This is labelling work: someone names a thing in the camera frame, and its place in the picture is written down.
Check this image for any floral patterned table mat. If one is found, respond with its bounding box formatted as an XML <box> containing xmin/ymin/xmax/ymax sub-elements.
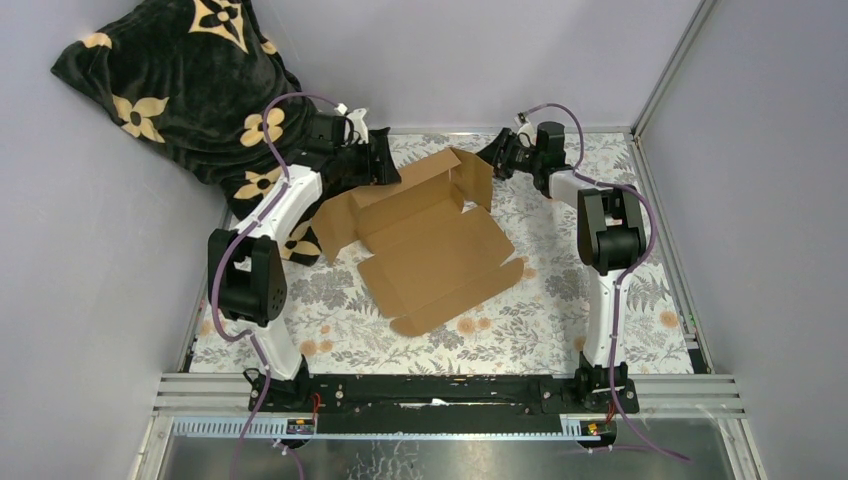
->
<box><xmin>187</xmin><ymin>132</ymin><xmax>693</xmax><ymax>375</ymax></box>

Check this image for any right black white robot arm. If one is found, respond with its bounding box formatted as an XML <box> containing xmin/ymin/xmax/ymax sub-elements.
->
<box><xmin>477</xmin><ymin>121</ymin><xmax>649</xmax><ymax>412</ymax></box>

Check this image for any brown cardboard box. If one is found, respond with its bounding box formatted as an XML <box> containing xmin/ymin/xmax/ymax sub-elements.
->
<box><xmin>312</xmin><ymin>147</ymin><xmax>524</xmax><ymax>337</ymax></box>

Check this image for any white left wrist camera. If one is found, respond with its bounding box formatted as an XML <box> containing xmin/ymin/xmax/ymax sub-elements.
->
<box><xmin>334</xmin><ymin>103</ymin><xmax>369</xmax><ymax>145</ymax></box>

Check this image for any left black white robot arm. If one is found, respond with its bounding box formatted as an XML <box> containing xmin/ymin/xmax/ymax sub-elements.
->
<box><xmin>208</xmin><ymin>108</ymin><xmax>401</xmax><ymax>411</ymax></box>

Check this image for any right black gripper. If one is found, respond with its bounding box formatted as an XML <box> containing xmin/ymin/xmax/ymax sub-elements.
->
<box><xmin>465</xmin><ymin>129</ymin><xmax>541</xmax><ymax>183</ymax></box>

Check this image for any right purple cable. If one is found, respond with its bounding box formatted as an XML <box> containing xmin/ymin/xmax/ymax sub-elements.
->
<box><xmin>516</xmin><ymin>102</ymin><xmax>693</xmax><ymax>464</ymax></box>

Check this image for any aluminium frame rail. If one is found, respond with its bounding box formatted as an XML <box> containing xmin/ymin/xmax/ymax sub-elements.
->
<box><xmin>129</xmin><ymin>372</ymin><xmax>770</xmax><ymax>480</ymax></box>

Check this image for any black floral plush blanket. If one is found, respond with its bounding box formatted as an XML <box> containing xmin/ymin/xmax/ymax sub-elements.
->
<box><xmin>50</xmin><ymin>0</ymin><xmax>372</xmax><ymax>268</ymax></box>

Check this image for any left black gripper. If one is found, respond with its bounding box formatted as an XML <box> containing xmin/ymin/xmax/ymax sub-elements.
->
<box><xmin>330</xmin><ymin>136</ymin><xmax>399</xmax><ymax>186</ymax></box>

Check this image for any purple cable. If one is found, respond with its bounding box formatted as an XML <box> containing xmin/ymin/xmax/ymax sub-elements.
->
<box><xmin>516</xmin><ymin>102</ymin><xmax>693</xmax><ymax>464</ymax></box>
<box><xmin>207</xmin><ymin>92</ymin><xmax>350</xmax><ymax>480</ymax></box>

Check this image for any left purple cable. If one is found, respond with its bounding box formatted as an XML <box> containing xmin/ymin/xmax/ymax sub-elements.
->
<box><xmin>207</xmin><ymin>92</ymin><xmax>350</xmax><ymax>480</ymax></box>

